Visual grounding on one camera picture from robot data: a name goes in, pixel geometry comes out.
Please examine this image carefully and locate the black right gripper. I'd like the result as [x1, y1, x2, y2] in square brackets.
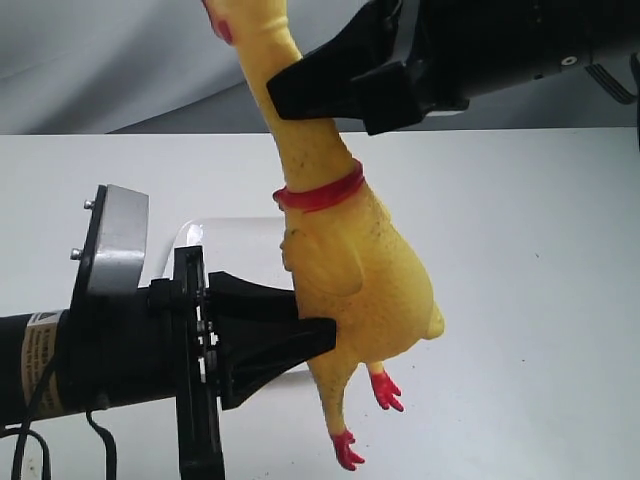
[409, 1, 639, 118]

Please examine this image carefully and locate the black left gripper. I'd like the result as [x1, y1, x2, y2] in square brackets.
[64, 184, 337, 480]

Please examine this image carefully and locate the yellow rubber chicken toy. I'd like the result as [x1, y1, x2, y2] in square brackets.
[204, 1, 445, 471]

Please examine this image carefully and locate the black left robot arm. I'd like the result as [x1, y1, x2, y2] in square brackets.
[1, 185, 337, 479]

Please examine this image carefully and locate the white square plate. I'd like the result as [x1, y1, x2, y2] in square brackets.
[172, 215, 293, 290]

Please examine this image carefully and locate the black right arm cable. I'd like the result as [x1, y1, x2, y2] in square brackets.
[583, 63, 637, 106]

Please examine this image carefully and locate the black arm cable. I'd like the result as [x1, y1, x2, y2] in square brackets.
[583, 63, 637, 106]
[9, 349, 119, 480]

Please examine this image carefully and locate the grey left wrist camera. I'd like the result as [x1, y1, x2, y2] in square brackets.
[71, 184, 149, 296]

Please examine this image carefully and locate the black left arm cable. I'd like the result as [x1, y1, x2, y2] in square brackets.
[9, 349, 119, 480]

